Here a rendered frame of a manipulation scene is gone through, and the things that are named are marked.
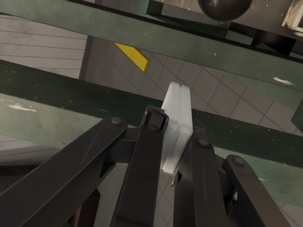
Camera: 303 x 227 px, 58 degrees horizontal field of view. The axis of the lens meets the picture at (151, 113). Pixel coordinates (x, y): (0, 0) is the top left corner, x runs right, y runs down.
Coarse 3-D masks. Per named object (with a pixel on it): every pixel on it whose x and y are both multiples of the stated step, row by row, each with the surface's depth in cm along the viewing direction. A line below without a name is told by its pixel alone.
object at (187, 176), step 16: (192, 144) 13; (208, 144) 14; (192, 160) 12; (208, 160) 12; (176, 176) 14; (192, 176) 11; (208, 176) 11; (176, 192) 13; (192, 192) 10; (208, 192) 10; (176, 208) 12; (192, 208) 10; (208, 208) 10; (224, 208) 10; (176, 224) 11; (192, 224) 9; (208, 224) 9; (224, 224) 9
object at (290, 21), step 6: (294, 0) 30; (300, 0) 29; (294, 6) 30; (300, 6) 29; (288, 12) 31; (294, 12) 30; (300, 12) 29; (288, 18) 31; (294, 18) 29; (300, 18) 29; (282, 24) 32; (288, 24) 30; (294, 24) 29; (300, 24) 31; (300, 30) 29
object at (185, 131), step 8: (184, 88) 20; (184, 96) 18; (184, 104) 17; (184, 112) 16; (184, 120) 15; (184, 128) 14; (192, 128) 14; (176, 136) 14; (184, 136) 14; (176, 144) 14; (184, 144) 14; (176, 152) 15; (168, 160) 15; (176, 160) 15; (168, 168) 15; (176, 168) 15
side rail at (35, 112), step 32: (0, 64) 40; (0, 96) 33; (32, 96) 34; (64, 96) 36; (96, 96) 38; (128, 96) 41; (0, 128) 34; (32, 128) 34; (64, 128) 34; (224, 128) 39; (256, 128) 42; (256, 160) 34; (288, 160) 35; (288, 192) 36
